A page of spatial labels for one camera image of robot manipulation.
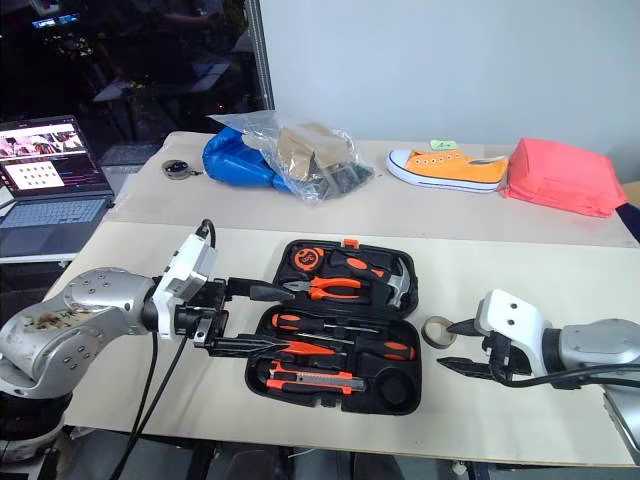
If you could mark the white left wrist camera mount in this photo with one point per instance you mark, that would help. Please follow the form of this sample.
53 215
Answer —
185 270

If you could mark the blue bag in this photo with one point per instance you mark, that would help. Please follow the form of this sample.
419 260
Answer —
235 165

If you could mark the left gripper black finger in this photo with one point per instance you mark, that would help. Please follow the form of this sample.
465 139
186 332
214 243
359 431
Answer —
245 345
260 291

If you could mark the dark blue fabric object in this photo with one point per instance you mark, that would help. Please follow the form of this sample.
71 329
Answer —
631 210

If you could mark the dark rounded housing white rim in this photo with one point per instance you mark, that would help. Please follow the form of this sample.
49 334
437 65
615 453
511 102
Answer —
25 425

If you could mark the clear plastic bag with parts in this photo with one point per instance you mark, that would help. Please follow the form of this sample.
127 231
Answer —
320 150

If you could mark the orange canvas sneaker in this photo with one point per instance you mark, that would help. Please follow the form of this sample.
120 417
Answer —
450 167

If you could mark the small round black object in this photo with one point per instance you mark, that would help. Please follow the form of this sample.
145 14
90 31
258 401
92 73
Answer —
175 168

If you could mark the small green tag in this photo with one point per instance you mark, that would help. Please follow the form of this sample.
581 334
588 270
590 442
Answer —
442 144

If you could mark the black tape roll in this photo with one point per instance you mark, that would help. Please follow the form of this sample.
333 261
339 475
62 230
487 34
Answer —
431 337

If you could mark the grey window frame post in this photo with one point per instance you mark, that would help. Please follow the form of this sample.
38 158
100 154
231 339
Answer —
262 50

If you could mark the distant lit monitor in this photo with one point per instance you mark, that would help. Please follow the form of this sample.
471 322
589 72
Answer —
55 21

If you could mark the coral pink fabric bag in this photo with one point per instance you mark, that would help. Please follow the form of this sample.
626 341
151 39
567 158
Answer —
560 175

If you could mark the orange black utility knife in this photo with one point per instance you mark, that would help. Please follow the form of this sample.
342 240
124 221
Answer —
320 382

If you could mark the orange black tape measure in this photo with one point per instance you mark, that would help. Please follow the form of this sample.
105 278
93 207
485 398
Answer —
305 258

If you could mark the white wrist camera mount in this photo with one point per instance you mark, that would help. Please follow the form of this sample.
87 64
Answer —
185 270
515 320

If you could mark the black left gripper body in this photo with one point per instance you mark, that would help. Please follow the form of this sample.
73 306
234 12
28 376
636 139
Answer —
210 305

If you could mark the black tool case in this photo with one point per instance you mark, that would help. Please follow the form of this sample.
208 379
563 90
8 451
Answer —
367 362

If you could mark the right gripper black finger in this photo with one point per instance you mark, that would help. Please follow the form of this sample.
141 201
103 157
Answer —
467 368
467 328

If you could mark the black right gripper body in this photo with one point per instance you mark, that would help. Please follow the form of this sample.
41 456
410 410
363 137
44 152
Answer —
500 357

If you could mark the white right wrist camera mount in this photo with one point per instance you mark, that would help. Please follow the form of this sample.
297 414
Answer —
515 320

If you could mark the open grey laptop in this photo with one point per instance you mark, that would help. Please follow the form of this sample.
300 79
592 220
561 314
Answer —
50 215

